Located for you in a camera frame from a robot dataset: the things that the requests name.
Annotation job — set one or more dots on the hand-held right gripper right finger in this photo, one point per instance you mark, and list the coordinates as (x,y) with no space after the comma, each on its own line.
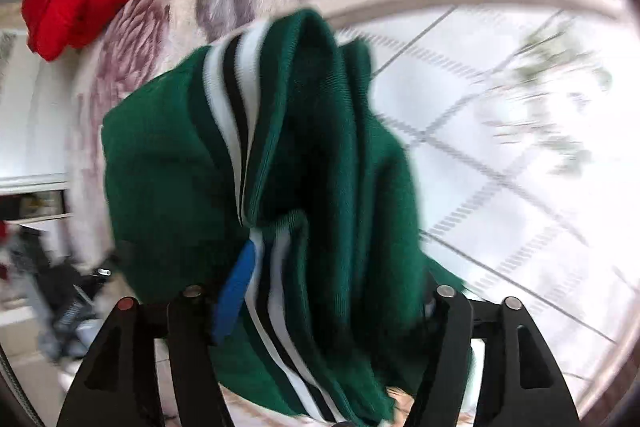
(447,322)

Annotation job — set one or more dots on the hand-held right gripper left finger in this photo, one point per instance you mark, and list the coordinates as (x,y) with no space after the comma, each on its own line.
(237,292)

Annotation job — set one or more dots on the green and cream varsity jacket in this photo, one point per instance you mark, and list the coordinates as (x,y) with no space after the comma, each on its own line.
(190,157)

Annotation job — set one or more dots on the white sliding wardrobe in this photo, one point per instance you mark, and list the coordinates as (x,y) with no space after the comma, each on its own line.
(30,132)

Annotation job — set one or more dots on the white quilted mat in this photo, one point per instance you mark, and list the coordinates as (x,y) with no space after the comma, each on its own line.
(500,107)

